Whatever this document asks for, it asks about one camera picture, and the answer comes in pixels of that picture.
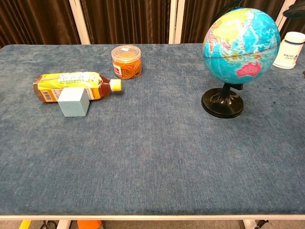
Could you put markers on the white paper cup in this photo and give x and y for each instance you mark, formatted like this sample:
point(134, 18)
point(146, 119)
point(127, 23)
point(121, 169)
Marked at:
point(289, 51)

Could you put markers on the orange object under table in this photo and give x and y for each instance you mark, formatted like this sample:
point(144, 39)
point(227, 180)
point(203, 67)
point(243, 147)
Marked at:
point(89, 224)

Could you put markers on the yellow object under table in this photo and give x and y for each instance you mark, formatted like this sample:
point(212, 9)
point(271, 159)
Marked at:
point(25, 224)

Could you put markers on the clear jar of rubber bands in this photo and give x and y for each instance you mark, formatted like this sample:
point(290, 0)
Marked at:
point(126, 64)

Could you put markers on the light blue cube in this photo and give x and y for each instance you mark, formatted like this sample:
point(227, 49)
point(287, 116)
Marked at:
point(71, 106)

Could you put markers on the white screen frame post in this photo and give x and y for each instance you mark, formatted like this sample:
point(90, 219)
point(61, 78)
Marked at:
point(79, 21)
point(281, 19)
point(176, 21)

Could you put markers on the dark brown curtain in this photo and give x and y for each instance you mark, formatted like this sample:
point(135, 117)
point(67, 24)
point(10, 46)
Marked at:
point(296, 23)
point(35, 21)
point(197, 19)
point(126, 21)

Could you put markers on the tea bottle with yellow label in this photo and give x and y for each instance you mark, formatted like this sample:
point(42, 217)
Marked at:
point(71, 80)

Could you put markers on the white table frame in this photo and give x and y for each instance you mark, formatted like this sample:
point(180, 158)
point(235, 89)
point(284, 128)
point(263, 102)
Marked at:
point(152, 217)

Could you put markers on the blue tablecloth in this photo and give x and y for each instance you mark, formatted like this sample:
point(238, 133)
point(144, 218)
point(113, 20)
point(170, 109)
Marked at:
point(152, 148)

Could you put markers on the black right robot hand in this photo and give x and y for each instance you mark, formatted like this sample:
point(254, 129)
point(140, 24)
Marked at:
point(295, 11)

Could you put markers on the blue world globe ball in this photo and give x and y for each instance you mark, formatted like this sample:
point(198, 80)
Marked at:
point(228, 66)

